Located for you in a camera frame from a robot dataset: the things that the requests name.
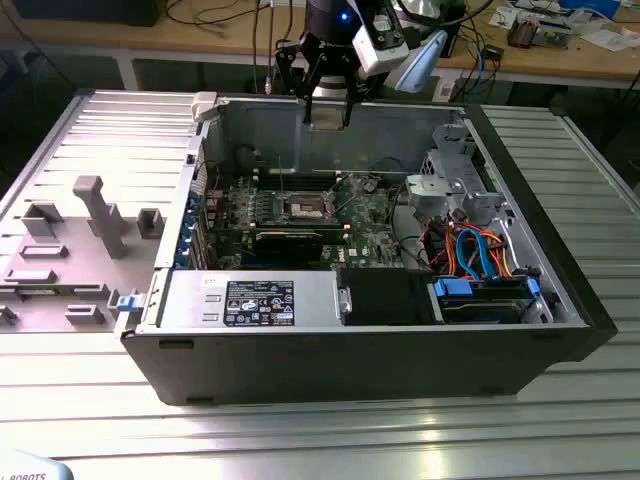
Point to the brown and black gadget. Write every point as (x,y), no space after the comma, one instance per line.
(522,31)

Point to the grey metal drive cage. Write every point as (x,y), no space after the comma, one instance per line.
(430,192)

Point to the tall black box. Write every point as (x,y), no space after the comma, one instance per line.
(457,40)

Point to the silver coin cell battery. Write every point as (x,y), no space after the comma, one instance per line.
(370,186)

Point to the CPU socket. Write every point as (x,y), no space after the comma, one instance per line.
(305,207)

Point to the grey parts rack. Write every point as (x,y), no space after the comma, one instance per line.
(75,270)

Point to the blue card clip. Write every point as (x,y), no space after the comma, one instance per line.
(187,227)
(182,252)
(192,200)

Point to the small black box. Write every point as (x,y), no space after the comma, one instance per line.
(494,54)

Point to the white paper sheets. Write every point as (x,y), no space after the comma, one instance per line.
(610,39)

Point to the black and grey PC case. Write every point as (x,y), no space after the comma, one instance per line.
(325,370)

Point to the black graphics card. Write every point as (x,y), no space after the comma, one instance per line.
(290,247)

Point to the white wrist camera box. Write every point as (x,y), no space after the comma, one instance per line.
(380,55)

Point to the black RAM slot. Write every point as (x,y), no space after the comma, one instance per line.
(332,224)
(332,227)
(332,235)
(267,185)
(332,231)
(267,173)
(267,181)
(267,177)

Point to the grey electronics box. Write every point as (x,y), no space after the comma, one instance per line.
(555,36)

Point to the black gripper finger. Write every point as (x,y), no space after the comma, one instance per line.
(346,112)
(307,110)

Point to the hard disk in blue carrier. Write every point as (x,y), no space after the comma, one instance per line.
(480,310)

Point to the pale blue teach pendant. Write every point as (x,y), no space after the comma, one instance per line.
(30,467)

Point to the pale grey case latch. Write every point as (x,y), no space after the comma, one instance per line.
(205,106)

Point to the blue plastic latch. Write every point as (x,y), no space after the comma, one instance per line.
(127,304)

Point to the wooden desk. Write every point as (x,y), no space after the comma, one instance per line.
(150,42)

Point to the black rear fan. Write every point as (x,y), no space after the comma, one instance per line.
(247,160)

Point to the green motherboard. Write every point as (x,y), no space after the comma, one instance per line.
(370,225)

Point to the large black box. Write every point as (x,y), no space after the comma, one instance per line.
(85,12)

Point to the silver power supply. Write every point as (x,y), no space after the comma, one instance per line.
(200,300)

